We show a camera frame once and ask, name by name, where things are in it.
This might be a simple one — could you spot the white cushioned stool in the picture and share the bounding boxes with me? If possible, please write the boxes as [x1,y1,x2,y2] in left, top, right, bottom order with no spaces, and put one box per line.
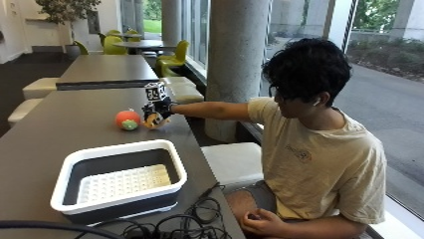
[21,77,61,101]
[161,76,198,89]
[7,98,45,127]
[201,141,264,191]
[167,84,206,105]

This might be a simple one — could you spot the indoor tree in pot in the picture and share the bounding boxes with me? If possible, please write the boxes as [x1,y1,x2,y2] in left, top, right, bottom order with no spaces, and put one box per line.
[34,0,102,61]

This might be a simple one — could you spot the the person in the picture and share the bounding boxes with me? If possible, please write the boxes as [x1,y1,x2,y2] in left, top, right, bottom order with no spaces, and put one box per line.
[141,37,388,239]

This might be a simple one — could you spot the orange round soft toy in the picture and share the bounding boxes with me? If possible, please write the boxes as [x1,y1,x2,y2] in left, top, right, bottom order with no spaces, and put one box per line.
[114,108,143,131]

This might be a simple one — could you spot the white perforated drain tray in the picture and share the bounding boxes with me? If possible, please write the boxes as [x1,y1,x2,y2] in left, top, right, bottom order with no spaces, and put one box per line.
[77,163,174,204]

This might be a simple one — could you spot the concrete column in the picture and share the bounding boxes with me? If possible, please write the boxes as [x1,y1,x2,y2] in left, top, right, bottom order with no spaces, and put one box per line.
[205,0,271,143]

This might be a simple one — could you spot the green chair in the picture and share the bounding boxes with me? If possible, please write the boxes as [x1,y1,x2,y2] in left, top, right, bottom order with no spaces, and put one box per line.
[154,40,191,78]
[102,35,130,56]
[125,29,143,43]
[72,40,90,56]

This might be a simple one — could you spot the long dark grey table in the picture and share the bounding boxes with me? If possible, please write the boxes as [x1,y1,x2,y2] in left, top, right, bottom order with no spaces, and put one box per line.
[56,54,161,92]

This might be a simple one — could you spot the white grey dish tub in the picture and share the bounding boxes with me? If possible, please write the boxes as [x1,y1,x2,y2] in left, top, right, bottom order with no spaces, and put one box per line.
[49,138,190,225]

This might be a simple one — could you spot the thick black cable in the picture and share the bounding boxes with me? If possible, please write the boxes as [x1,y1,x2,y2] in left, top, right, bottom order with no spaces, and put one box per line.
[0,220,126,239]

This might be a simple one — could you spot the bundle of black cables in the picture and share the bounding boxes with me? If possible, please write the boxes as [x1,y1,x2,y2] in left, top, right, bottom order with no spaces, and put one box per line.
[120,181,234,239]

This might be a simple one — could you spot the yellow orange soft toy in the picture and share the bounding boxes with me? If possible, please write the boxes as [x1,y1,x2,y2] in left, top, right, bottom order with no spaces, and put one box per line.
[143,113,173,130]

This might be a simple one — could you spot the white marker cube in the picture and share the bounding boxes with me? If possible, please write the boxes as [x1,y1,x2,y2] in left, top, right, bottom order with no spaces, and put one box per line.
[145,81,170,103]

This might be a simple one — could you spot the black glasses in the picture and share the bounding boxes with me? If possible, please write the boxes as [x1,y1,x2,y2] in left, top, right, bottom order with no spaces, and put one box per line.
[267,85,290,102]

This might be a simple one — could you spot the round grey table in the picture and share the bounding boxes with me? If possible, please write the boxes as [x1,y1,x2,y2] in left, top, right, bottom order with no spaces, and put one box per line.
[108,32,143,40]
[112,39,166,55]

